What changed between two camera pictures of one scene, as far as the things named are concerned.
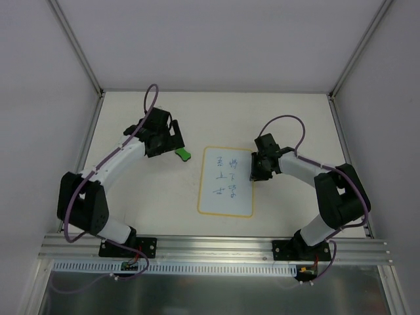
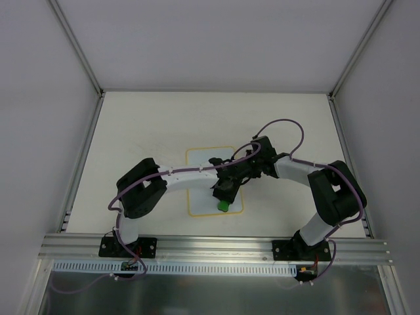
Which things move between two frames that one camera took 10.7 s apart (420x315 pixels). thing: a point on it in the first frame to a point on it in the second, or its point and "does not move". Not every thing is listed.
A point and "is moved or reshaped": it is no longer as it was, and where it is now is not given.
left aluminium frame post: [77, 45] does not move
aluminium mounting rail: [67, 249] does not move
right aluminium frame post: [369, 37] does not move
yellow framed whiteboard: [226, 188] is moved or reshaped
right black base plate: [298, 250] does not move
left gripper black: [175, 138] to [226, 191]
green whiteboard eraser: [184, 155] to [223, 205]
